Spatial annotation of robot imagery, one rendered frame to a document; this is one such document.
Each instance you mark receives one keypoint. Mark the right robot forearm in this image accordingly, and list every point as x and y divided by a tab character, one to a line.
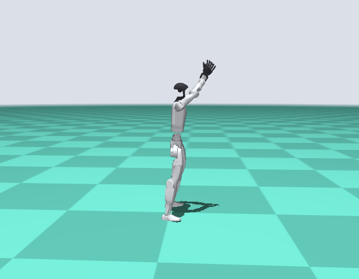
199	85

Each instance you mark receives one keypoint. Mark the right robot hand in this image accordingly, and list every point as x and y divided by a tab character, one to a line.
206	69

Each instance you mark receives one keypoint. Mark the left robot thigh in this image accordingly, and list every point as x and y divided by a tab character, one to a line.
184	159

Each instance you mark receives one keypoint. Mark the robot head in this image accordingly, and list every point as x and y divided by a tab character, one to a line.
181	87

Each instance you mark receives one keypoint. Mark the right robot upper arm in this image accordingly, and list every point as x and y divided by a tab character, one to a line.
180	105

